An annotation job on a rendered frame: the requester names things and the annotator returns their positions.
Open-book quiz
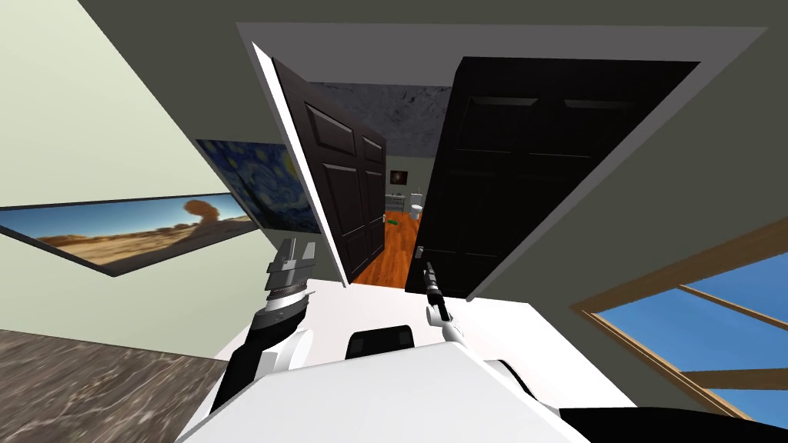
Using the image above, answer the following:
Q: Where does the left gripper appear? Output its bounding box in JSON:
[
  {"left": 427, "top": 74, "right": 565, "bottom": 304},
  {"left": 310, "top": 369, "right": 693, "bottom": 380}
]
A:
[{"left": 265, "top": 238, "right": 317, "bottom": 295}]

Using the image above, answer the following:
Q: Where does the starry night painting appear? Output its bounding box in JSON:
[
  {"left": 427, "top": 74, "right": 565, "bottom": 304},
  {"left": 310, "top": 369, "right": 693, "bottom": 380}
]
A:
[{"left": 195, "top": 138, "right": 322, "bottom": 235}]

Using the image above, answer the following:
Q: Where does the dark panelled door leaf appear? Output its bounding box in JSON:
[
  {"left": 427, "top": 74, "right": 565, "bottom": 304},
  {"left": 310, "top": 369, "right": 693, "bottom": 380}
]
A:
[{"left": 272, "top": 58, "right": 389, "bottom": 285}]

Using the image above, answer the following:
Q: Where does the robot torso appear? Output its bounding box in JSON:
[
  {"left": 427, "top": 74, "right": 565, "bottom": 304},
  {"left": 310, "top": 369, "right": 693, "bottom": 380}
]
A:
[{"left": 175, "top": 278, "right": 638, "bottom": 443}]

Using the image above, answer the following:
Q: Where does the desert landscape picture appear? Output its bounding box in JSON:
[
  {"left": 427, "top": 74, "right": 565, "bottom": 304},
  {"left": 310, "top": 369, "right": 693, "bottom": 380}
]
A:
[{"left": 0, "top": 192, "right": 260, "bottom": 278}]

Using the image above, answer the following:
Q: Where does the wooden framed window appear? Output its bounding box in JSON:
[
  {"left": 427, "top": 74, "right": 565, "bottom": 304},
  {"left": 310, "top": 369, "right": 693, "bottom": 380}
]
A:
[{"left": 569, "top": 215, "right": 788, "bottom": 430}]

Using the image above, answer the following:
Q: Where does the black door leaf with handle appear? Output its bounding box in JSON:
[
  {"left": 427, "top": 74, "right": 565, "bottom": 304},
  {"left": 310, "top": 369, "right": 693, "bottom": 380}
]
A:
[{"left": 403, "top": 56, "right": 702, "bottom": 301}]

